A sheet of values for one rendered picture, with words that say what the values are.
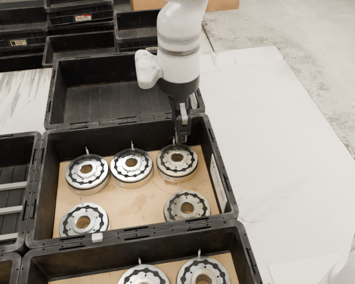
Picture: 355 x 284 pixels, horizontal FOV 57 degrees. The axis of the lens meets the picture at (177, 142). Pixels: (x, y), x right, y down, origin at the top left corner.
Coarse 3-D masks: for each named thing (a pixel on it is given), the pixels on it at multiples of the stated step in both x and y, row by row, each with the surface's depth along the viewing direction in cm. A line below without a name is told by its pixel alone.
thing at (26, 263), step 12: (180, 228) 61; (192, 228) 61; (204, 228) 62; (216, 228) 61; (228, 228) 61; (240, 228) 61; (108, 240) 59; (120, 240) 59; (132, 240) 59; (144, 240) 59; (240, 240) 60; (36, 252) 57; (48, 252) 57; (60, 252) 58; (252, 252) 57; (24, 264) 56; (252, 264) 56; (24, 276) 55; (252, 276) 55
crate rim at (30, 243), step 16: (64, 128) 78; (80, 128) 78; (96, 128) 78; (208, 128) 78; (224, 176) 69; (32, 208) 63; (32, 224) 61; (160, 224) 61; (176, 224) 61; (192, 224) 61; (32, 240) 59; (48, 240) 59; (64, 240) 59; (80, 240) 59
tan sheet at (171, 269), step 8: (208, 256) 67; (216, 256) 67; (224, 256) 67; (160, 264) 66; (168, 264) 66; (176, 264) 66; (224, 264) 66; (232, 264) 66; (112, 272) 65; (120, 272) 65; (168, 272) 65; (176, 272) 65; (232, 272) 65; (64, 280) 64; (72, 280) 64; (80, 280) 64; (88, 280) 64; (96, 280) 64; (104, 280) 64; (112, 280) 64; (232, 280) 64
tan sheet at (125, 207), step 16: (64, 176) 81; (160, 176) 81; (208, 176) 81; (64, 192) 78; (112, 192) 78; (128, 192) 78; (144, 192) 78; (160, 192) 78; (208, 192) 78; (64, 208) 75; (112, 208) 75; (128, 208) 75; (144, 208) 75; (160, 208) 75; (112, 224) 72; (128, 224) 72; (144, 224) 72
